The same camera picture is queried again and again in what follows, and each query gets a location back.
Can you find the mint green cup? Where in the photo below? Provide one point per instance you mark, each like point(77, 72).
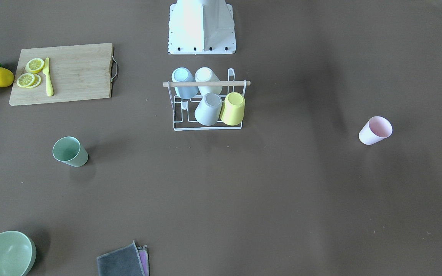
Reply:
point(69, 150)

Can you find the lemon slice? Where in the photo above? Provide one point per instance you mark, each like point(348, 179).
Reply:
point(26, 80)
point(36, 82)
point(35, 65)

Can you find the yellow plastic knife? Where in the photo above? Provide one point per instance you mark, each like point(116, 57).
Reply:
point(46, 72)

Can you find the pink cloth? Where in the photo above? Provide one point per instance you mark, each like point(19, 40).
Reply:
point(144, 259)

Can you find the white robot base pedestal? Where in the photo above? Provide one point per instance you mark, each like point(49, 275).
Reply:
point(201, 27)

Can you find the lemon slice top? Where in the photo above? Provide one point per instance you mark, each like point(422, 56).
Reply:
point(35, 65)

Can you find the cream white cup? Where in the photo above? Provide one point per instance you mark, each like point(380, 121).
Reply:
point(205, 74)

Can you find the pink cup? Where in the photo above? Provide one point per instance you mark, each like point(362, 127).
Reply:
point(375, 130)

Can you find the yellow cup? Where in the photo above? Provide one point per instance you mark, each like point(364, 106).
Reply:
point(232, 112)

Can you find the white wire cup rack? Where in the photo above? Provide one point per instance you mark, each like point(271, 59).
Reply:
point(200, 101)

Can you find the grey cloth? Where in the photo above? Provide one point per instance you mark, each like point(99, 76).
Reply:
point(121, 262)

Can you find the wooden cutting board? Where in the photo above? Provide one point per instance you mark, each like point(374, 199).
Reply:
point(80, 72)

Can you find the grey cup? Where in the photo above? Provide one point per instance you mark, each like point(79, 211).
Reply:
point(208, 111)

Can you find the green bowl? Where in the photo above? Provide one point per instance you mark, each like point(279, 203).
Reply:
point(17, 253)

